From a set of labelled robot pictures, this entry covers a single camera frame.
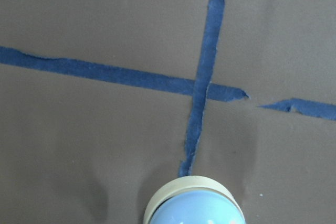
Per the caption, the horizontal blue tape strip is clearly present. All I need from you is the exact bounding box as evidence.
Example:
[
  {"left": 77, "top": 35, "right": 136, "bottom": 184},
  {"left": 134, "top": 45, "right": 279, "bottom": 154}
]
[{"left": 0, "top": 46, "right": 250, "bottom": 102}]

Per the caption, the long vertical blue tape strip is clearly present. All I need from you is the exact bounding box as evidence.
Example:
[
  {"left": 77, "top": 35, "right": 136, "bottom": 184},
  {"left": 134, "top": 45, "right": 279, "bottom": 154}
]
[{"left": 178, "top": 0, "right": 225, "bottom": 177}]

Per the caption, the short blue tape piece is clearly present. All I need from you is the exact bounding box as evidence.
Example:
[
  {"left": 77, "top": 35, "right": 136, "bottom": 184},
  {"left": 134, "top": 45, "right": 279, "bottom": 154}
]
[{"left": 259, "top": 98, "right": 335, "bottom": 121}]

